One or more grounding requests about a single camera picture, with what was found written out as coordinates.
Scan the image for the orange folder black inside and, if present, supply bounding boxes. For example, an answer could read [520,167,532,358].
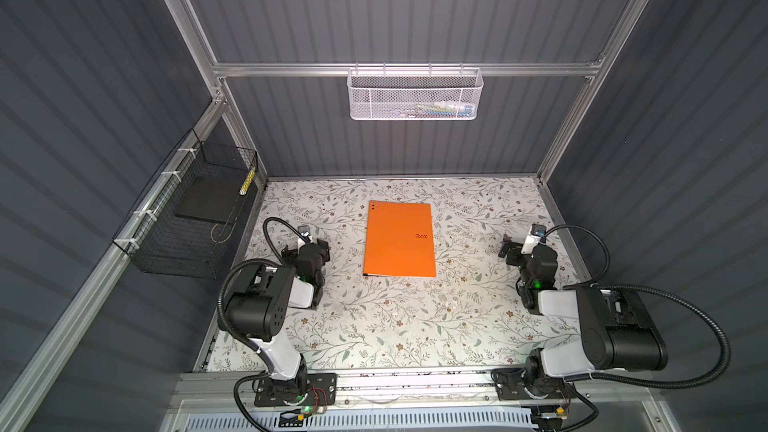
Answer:
[363,201,437,278]

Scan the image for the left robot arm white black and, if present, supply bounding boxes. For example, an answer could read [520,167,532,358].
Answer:
[216,239,330,395]

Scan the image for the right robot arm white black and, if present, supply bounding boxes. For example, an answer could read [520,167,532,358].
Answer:
[499,237,668,398]

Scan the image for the floral table mat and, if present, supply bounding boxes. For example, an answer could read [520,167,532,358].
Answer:
[206,176,619,372]

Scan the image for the yellow marker in basket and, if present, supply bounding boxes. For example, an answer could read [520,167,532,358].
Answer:
[239,168,256,196]

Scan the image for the black pad in basket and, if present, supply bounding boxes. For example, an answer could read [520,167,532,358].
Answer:
[174,176,241,224]

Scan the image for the markers in white basket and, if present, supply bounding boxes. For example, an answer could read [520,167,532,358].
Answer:
[397,101,476,119]

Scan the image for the white vented panel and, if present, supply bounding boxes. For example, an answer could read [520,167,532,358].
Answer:
[182,407,538,432]

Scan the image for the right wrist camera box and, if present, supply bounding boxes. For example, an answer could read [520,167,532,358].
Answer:
[521,224,547,255]

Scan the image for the black corrugated cable left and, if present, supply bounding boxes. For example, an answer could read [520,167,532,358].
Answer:
[215,215,313,432]

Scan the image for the black corrugated cable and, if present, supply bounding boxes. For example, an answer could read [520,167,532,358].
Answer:
[542,223,732,390]
[215,215,313,432]

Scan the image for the black wire basket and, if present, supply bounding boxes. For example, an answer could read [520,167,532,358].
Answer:
[113,131,259,279]

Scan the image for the white wire mesh basket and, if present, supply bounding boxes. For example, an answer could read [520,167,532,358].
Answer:
[346,72,484,121]

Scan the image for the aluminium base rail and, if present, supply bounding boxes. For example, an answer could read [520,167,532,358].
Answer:
[167,365,661,414]

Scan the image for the aluminium frame crossbar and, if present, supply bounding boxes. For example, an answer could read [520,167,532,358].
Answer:
[214,62,596,78]

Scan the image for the black corrugated cable right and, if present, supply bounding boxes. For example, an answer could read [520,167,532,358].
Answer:
[542,223,732,390]

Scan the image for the aluminium frame post right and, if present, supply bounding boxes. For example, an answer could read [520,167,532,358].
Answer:
[537,0,650,184]

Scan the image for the aluminium frame post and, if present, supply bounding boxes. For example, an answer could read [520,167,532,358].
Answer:
[163,0,268,185]
[537,0,650,184]

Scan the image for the aluminium frame post left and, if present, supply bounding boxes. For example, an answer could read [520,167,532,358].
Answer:
[163,0,268,185]

